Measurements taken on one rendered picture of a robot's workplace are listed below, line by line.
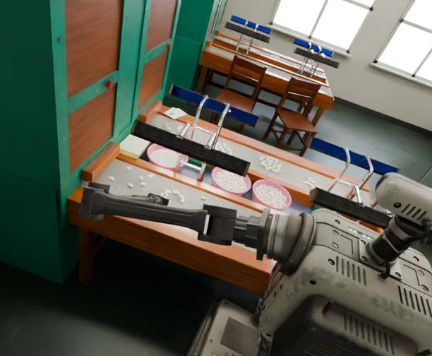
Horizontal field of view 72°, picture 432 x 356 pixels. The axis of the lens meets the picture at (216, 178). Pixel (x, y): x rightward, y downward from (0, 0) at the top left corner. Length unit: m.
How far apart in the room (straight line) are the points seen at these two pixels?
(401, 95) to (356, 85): 0.90
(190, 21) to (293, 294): 3.64
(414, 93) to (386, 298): 6.58
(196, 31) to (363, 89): 3.95
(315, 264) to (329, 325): 0.12
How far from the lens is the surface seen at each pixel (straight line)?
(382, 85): 6.92
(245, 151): 2.28
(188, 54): 4.13
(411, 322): 0.78
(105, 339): 2.05
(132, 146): 1.93
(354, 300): 0.73
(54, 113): 1.28
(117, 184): 1.71
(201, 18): 4.01
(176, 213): 0.81
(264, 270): 1.52
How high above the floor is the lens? 1.91
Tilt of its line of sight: 38 degrees down
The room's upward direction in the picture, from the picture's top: 21 degrees clockwise
